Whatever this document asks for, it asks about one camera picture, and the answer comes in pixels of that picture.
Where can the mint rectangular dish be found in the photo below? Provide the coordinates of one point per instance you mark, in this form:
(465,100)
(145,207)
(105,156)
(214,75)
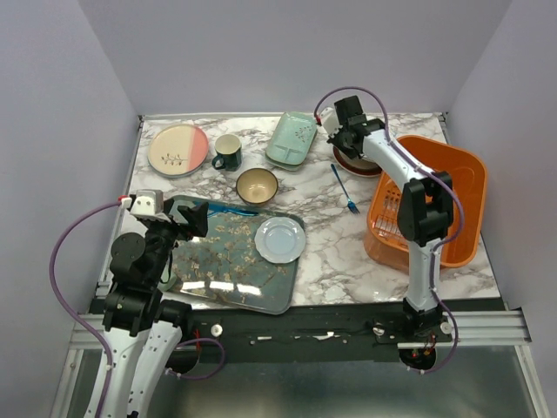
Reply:
(283,165)
(290,122)

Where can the pale green cup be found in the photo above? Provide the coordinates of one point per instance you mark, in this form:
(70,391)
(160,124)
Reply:
(167,283)

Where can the blue metallic spoon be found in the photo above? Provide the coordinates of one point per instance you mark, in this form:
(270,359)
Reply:
(214,210)

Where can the pink and cream plate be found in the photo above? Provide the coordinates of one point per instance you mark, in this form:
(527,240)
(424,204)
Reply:
(178,150)

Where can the blue plastic fork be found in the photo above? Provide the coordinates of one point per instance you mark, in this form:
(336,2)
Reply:
(350,204)

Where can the red rimmed cream plate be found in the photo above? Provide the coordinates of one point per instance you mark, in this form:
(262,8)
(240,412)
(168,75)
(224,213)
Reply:
(357,166)

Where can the floral blossom tray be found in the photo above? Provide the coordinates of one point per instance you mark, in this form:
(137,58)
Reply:
(224,267)

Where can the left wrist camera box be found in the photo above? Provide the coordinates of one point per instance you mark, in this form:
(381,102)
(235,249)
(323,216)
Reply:
(148,204)

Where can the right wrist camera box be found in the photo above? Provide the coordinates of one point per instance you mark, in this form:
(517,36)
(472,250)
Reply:
(329,121)

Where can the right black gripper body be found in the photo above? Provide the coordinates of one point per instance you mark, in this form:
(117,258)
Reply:
(337,139)

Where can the upper mint rectangular dish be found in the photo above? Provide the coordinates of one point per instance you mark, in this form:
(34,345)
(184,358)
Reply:
(290,122)

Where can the dark green mug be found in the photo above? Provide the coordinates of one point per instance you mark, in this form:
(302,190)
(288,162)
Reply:
(228,150)

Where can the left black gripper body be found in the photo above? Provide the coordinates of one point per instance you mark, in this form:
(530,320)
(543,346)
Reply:
(164,233)

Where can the orange plastic bin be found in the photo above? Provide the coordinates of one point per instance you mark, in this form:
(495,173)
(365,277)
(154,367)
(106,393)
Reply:
(383,241)

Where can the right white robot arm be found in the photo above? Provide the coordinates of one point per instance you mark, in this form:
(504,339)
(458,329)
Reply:
(425,205)

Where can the light blue scalloped plate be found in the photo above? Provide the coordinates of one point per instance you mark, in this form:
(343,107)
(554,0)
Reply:
(280,240)

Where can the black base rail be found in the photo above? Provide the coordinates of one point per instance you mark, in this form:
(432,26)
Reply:
(356,332)

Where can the lower mint rectangular dish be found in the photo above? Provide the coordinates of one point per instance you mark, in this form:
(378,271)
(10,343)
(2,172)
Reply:
(283,165)

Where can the brown cream bowl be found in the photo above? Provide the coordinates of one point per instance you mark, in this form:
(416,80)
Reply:
(257,186)

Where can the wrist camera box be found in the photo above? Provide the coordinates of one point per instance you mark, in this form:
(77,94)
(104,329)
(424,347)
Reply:
(329,121)
(148,204)

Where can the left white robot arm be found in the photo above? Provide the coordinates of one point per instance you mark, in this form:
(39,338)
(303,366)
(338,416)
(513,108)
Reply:
(140,328)

